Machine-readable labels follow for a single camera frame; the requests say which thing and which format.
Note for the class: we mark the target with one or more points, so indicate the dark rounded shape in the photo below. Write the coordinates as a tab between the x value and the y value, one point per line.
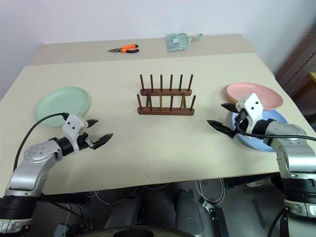
191	212

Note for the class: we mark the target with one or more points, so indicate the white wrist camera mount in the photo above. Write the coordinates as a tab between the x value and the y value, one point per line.
72	127
254	108

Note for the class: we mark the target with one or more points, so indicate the pink plate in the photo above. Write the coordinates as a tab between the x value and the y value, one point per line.
256	92

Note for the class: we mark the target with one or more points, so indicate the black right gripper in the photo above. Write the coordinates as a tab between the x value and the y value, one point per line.
242	122

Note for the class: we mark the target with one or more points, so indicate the yellow wooden furniture piece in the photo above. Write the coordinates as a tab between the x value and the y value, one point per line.
313	76

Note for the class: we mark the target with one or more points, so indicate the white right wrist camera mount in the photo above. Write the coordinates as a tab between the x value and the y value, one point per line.
254	108

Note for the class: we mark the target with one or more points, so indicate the green plate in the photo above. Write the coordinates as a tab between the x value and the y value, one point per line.
61	103

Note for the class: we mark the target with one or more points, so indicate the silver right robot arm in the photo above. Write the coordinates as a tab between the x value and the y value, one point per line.
293	154

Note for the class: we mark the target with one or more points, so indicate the black table frame bar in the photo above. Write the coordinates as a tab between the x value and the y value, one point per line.
64	198

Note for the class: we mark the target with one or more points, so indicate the blue plate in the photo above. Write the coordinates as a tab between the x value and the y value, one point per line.
254	144

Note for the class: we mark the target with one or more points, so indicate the clear bag with green item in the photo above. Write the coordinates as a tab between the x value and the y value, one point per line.
176	42

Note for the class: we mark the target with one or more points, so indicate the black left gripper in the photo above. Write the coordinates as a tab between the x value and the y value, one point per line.
83	142

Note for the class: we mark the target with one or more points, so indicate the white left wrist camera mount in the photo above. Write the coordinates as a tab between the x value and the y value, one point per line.
72	127

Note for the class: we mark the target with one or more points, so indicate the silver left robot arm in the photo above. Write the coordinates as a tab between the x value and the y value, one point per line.
34	153

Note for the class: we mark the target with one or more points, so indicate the wooden dish rack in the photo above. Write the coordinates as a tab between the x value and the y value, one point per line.
165	112

